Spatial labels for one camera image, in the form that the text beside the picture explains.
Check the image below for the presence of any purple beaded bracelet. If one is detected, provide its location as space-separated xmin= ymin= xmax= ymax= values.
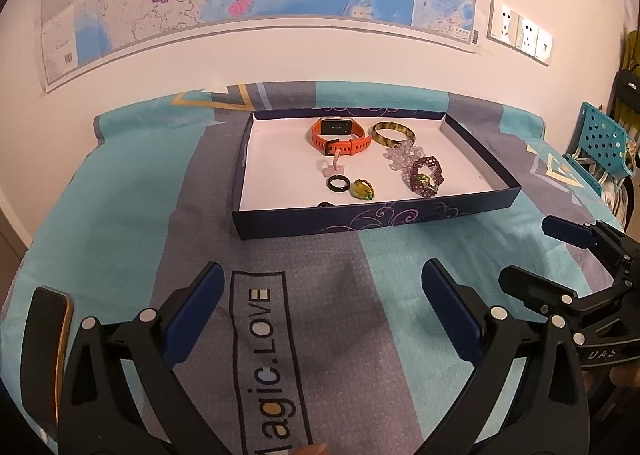
xmin=406 ymin=156 xmax=446 ymax=198

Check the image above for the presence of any clear crystal bead bracelet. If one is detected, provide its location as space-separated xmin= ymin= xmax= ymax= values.
xmin=382 ymin=142 xmax=426 ymax=179

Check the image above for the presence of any yellow orange chunky ring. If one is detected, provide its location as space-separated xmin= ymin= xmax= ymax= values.
xmin=349 ymin=177 xmax=379 ymax=202

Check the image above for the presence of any tortoiseshell bangle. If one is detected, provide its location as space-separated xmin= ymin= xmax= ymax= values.
xmin=370 ymin=121 xmax=416 ymax=148

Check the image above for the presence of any pink star ring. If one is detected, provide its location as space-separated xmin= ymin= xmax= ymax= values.
xmin=322 ymin=149 xmax=347 ymax=179

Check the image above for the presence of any orange smart watch band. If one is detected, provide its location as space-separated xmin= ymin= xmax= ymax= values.
xmin=309 ymin=118 xmax=372 ymax=157

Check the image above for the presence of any right hand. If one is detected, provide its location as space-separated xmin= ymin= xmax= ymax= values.
xmin=582 ymin=360 xmax=640 ymax=395

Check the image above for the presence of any left hand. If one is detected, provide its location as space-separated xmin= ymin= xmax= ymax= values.
xmin=292 ymin=443 xmax=329 ymax=455

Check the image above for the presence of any teal perforated plastic basket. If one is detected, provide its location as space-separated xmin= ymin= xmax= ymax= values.
xmin=564 ymin=102 xmax=634 ymax=197

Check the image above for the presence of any black smartphone orange edge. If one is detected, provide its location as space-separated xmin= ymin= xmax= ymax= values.
xmin=21 ymin=286 xmax=74 ymax=440

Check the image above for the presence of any teal grey bed sheet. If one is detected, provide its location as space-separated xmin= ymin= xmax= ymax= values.
xmin=1 ymin=82 xmax=613 ymax=454

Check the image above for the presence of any dark blue shallow box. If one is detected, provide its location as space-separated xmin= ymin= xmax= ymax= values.
xmin=231 ymin=108 xmax=521 ymax=239

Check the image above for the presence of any white wall socket panel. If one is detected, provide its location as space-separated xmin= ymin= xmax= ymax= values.
xmin=487 ymin=0 xmax=553 ymax=66

